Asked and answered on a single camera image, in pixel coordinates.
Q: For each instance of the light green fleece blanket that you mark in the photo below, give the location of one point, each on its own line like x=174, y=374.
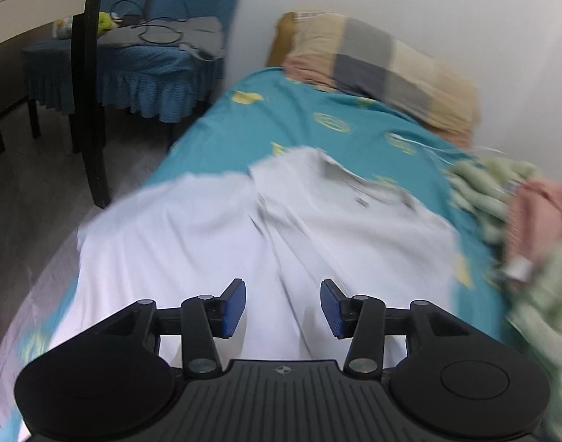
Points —
x=479, y=188

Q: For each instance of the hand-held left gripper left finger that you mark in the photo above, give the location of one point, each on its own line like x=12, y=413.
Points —
x=232, y=308

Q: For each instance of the pink fleece blanket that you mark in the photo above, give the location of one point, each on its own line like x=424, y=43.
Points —
x=534, y=216

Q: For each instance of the black chair with white back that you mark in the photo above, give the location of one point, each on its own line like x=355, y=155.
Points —
x=90, y=101

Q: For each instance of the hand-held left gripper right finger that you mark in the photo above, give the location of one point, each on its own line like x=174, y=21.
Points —
x=332, y=308

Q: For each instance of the mustard yellow pillow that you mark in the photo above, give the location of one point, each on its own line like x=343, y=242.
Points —
x=278, y=41

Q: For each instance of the grey cloth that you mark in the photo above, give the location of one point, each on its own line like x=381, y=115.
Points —
x=202, y=32

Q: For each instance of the white shirt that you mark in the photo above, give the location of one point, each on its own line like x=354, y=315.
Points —
x=193, y=239

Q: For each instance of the yellow-green plush toy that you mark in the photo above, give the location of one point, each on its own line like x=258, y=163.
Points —
x=104, y=22

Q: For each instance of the teal patterned bed sheet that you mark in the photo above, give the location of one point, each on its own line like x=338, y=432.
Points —
x=308, y=101

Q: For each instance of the plaid pillow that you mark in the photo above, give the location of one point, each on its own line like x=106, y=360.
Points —
x=377, y=60

